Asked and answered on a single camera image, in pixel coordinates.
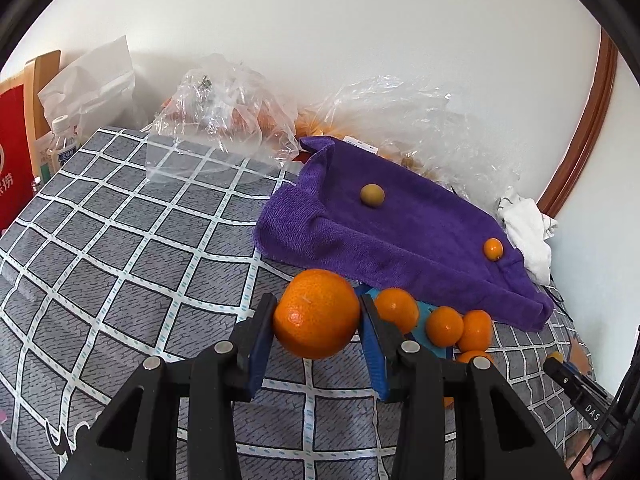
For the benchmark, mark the person's right hand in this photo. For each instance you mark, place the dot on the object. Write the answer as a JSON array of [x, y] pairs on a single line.
[[579, 456]]

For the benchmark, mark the purple towel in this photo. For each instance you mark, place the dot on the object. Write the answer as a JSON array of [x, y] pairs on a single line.
[[423, 239]]

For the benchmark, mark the clear plastic bag right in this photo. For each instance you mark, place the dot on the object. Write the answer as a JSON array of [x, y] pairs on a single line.
[[418, 127]]

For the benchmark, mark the white crumpled cloth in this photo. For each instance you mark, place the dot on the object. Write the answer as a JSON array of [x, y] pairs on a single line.
[[528, 229]]

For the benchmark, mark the plastic water bottle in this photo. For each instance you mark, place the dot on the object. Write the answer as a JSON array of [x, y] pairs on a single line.
[[64, 143]]

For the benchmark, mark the clear plastic bag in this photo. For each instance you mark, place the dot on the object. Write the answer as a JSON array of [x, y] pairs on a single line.
[[418, 127], [233, 110]]

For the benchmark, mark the yellow-green round fruit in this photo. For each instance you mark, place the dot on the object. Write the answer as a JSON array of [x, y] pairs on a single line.
[[557, 356]]

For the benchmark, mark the red paper bag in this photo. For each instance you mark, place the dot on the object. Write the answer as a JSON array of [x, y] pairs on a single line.
[[16, 167]]

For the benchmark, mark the orange star sticker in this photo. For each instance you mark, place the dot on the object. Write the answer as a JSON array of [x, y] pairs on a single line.
[[579, 358]]

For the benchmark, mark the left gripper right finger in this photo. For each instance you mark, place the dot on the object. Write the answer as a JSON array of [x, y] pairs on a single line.
[[496, 436]]

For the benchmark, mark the small green-yellow fruit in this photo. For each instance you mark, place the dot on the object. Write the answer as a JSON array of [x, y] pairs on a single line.
[[372, 195]]

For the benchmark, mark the large orange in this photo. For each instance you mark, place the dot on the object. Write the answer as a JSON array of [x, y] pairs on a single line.
[[317, 314]]

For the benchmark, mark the clear plastic bag left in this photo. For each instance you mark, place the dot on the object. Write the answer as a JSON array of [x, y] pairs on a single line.
[[233, 110]]

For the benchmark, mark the wooden door frame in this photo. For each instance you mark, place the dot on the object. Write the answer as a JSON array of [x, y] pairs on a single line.
[[587, 131]]

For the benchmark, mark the white plastic bag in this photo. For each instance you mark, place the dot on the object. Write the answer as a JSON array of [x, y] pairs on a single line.
[[96, 91]]

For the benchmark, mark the small orange kumquat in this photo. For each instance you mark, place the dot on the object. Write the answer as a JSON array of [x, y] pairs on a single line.
[[493, 249]]

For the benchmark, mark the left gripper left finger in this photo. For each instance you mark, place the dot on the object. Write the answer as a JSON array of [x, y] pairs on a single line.
[[135, 437]]

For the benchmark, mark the blue star sticker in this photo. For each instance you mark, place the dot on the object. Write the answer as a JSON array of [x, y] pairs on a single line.
[[418, 333]]

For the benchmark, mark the grey checked bedsheet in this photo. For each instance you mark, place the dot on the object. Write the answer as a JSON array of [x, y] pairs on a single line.
[[136, 248]]

